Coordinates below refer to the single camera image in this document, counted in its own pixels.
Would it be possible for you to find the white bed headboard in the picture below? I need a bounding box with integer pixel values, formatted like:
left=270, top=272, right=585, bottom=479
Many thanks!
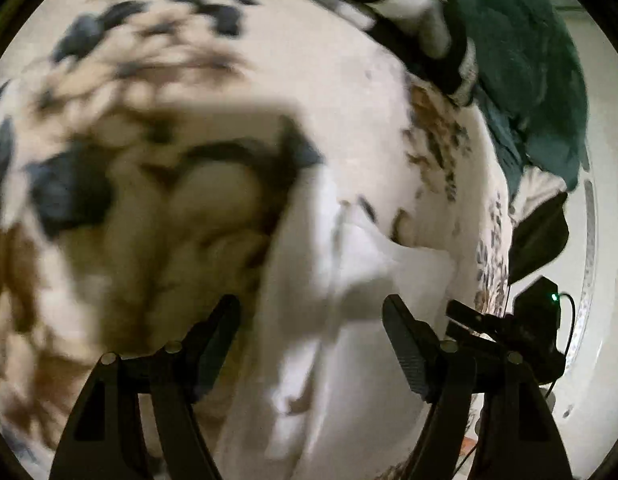
left=546, top=18, right=618, bottom=479

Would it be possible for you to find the white t-shirt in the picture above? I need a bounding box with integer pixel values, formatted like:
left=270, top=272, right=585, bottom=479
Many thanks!
left=214, top=164, right=455, bottom=479

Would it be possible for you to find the black grey striped folded garment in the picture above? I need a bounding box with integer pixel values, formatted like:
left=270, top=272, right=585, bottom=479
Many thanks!
left=228, top=0, right=480, bottom=109

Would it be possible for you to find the dark green plush blanket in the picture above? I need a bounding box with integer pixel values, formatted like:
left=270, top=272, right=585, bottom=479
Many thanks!
left=446, top=0, right=589, bottom=194

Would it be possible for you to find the white crumpled cloth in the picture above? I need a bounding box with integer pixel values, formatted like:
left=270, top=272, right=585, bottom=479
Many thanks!
left=508, top=166, right=567, bottom=226

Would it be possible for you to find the floral bed cover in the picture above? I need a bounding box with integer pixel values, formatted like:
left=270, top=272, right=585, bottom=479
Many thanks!
left=0, top=0, right=512, bottom=479

